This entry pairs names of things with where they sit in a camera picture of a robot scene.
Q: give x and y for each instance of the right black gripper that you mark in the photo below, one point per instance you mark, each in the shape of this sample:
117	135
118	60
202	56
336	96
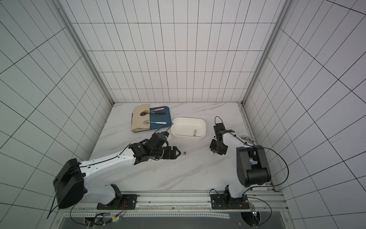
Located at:
217	144

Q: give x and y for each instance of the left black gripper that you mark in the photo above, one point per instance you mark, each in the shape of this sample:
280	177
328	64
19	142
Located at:
168	156

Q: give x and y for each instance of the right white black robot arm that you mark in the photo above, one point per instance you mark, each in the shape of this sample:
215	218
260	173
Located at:
252	167

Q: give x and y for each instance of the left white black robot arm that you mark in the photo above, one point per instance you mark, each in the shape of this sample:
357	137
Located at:
76	181

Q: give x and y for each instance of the white plastic storage box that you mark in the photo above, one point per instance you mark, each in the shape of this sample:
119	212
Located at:
183	128

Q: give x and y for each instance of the blue patterned plate upper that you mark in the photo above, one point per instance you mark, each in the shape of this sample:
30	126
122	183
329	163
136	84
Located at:
248	139

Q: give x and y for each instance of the teal plastic tray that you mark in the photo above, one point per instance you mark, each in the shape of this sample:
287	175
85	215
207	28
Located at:
161	118

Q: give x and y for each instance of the right base wiring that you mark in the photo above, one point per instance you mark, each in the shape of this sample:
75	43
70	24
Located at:
254	213

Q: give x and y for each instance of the base wiring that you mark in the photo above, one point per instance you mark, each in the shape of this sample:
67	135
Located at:
254	213
100	219

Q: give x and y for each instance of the left base wiring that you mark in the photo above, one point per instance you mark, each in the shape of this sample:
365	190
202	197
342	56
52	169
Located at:
100	219

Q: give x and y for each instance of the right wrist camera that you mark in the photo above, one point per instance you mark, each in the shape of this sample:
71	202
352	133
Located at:
220	129

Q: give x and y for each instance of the pink handled spoon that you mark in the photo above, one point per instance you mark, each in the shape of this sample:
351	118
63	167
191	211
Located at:
158	109

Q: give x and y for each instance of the black handled spoon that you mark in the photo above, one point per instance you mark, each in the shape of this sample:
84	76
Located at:
151	113

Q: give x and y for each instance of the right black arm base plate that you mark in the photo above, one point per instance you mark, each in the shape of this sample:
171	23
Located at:
219	202

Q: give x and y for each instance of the aluminium mounting rail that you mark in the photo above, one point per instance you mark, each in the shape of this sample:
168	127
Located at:
190	201

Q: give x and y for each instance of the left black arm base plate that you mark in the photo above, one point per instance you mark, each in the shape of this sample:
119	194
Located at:
127	202

